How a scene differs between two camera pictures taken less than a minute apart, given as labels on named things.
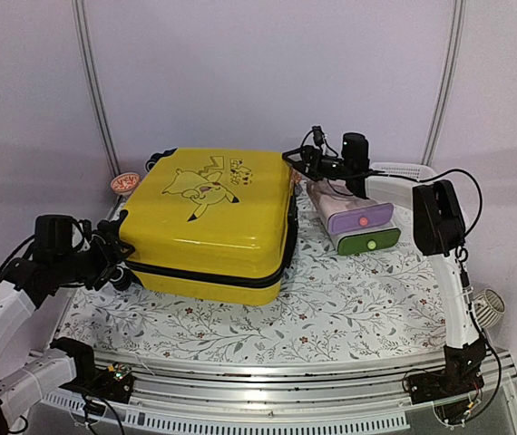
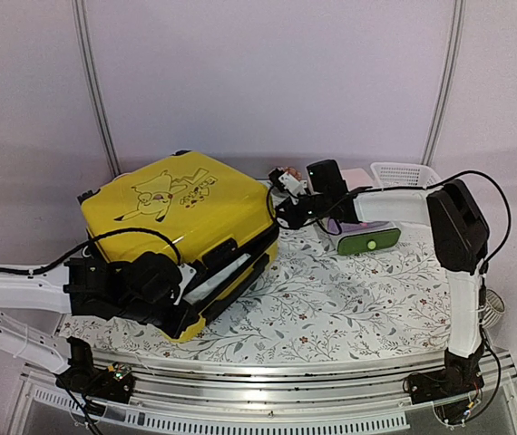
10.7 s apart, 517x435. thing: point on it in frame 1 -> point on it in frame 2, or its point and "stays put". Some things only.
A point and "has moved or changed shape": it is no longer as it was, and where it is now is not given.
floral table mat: [333, 307] stays put
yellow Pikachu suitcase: [212, 226] has moved or changed shape
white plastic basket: [413, 170] stays put
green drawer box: [367, 241] stays put
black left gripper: [108, 267] -> [185, 320]
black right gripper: [316, 154] -> [297, 221]
